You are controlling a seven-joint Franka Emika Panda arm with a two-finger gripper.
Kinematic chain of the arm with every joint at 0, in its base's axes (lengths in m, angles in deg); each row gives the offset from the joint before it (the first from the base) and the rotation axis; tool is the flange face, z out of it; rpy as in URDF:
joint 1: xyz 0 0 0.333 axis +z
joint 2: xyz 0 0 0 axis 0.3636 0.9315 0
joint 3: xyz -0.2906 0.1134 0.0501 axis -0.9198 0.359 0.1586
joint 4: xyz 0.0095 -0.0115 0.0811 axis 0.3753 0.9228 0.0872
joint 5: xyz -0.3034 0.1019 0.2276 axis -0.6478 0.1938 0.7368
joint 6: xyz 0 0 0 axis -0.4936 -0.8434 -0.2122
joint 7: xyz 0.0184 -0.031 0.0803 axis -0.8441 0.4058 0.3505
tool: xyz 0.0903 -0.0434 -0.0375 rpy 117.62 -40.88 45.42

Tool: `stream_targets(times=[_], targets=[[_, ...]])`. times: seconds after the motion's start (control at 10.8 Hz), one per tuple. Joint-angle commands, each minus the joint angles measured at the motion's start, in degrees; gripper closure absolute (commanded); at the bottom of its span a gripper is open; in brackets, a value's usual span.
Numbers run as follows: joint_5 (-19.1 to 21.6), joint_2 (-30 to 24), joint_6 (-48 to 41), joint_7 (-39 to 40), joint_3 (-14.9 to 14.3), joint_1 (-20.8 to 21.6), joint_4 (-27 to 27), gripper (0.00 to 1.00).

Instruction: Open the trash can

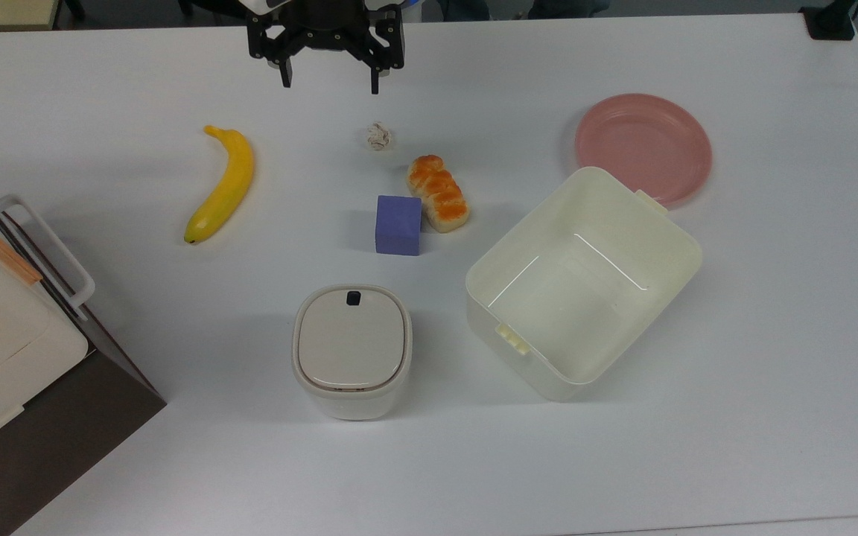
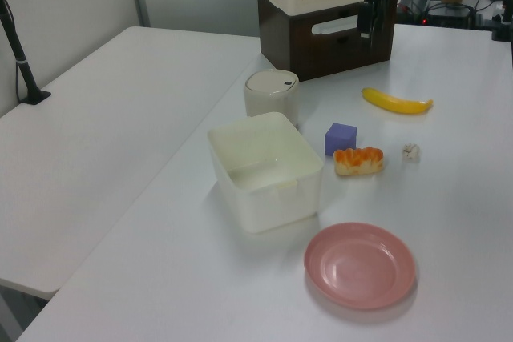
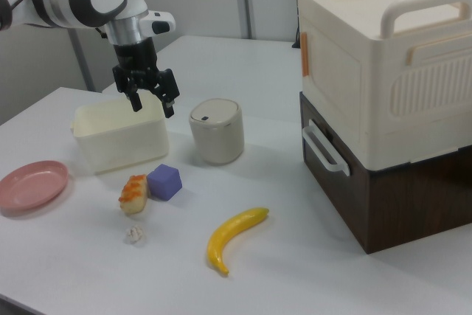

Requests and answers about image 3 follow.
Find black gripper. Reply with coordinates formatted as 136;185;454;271
111;36;181;120

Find small beige trash can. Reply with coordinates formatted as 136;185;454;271
188;97;245;165

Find cream rectangular plastic tub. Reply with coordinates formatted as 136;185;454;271
69;92;170;175

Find purple cube block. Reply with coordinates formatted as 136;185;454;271
146;163;184;202

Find crumpled paper ball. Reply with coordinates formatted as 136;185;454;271
123;224;145;245

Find pink plastic plate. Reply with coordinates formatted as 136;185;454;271
0;159;70;213

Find yellow toy banana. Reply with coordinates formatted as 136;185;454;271
206;206;271;277

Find cream plastic storage box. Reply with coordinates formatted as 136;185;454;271
296;0;472;170

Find dark brown wooden drawer box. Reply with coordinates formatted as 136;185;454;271
299;91;472;255

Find white drawer handle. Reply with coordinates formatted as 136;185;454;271
301;119;351;176

